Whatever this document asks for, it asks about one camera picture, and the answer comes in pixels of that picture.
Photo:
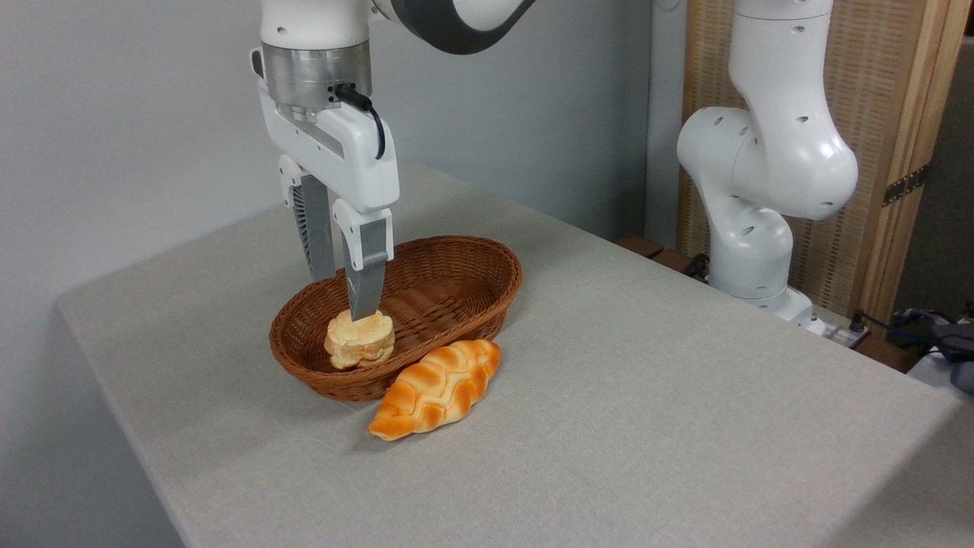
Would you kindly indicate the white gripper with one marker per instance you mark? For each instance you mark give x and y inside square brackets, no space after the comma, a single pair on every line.
[346,156]

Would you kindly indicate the round pale bread roll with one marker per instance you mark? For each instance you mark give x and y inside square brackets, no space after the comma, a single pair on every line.
[358,342]

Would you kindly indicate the braided golden bread loaf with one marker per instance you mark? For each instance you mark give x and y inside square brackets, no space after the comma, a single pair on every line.
[437,388]

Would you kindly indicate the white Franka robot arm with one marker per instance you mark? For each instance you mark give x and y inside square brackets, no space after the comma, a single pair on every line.
[768,152]

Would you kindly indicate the brown wicker oval basket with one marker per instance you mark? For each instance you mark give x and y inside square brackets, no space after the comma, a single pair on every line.
[456,281]

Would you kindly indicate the brown wooden board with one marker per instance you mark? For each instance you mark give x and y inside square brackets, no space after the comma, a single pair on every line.
[647,247]

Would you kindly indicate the grey tablecloth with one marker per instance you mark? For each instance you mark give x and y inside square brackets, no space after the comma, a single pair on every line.
[647,418]

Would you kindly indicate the wooden woven folding screen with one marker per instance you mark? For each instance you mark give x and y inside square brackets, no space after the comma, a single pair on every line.
[883,91]

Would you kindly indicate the dark metal screen hinge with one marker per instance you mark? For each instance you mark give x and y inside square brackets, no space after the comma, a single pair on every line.
[905,185]

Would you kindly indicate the grey fabric object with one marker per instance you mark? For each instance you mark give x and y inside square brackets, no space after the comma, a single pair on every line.
[960,358]

